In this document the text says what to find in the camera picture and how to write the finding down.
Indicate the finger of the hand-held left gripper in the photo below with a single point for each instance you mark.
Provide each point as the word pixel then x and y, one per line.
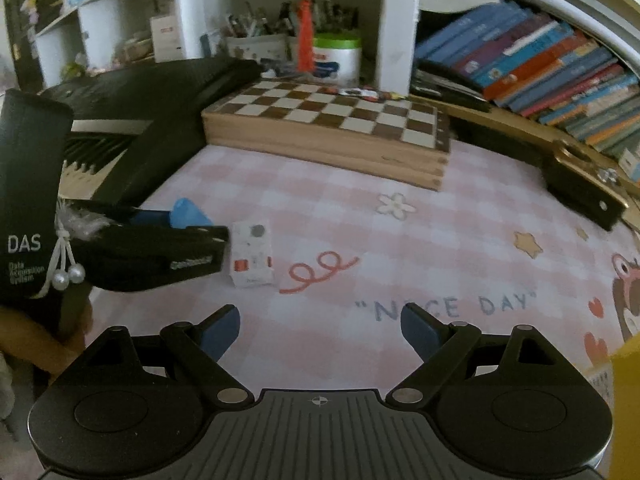
pixel 200 240
pixel 190 215

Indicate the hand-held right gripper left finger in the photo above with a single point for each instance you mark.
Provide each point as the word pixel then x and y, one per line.
pixel 220 332

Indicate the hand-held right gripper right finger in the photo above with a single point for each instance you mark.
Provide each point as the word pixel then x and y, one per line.
pixel 420 332

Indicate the small white box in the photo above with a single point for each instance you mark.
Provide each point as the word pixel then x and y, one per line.
pixel 252 260

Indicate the yellow cardboard box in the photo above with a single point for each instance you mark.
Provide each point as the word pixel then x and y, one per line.
pixel 627 410

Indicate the pink checked cloth desktop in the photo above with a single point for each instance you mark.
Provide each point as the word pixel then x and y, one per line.
pixel 400 240

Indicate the person's left hand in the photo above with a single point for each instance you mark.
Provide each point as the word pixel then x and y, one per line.
pixel 30 340

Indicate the black electronic keyboard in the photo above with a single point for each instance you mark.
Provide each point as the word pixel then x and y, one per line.
pixel 165 90

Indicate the wooden chessboard box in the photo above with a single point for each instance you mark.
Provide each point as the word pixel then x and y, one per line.
pixel 325 110

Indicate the white box red label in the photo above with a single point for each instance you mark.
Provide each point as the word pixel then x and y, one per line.
pixel 165 37

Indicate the pen holder with pens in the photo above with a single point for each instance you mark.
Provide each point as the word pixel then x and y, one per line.
pixel 260 45

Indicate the black box brass fitting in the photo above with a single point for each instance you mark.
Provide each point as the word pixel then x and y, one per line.
pixel 580 195

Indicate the green-lid white jar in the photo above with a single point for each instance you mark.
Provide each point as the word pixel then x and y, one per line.
pixel 335 60

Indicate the red tassel ornament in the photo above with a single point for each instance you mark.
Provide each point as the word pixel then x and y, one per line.
pixel 305 35

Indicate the white bookshelf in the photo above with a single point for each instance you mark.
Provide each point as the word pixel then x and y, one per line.
pixel 400 20

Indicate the row of blue-spined books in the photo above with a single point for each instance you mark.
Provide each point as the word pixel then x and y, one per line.
pixel 525 55

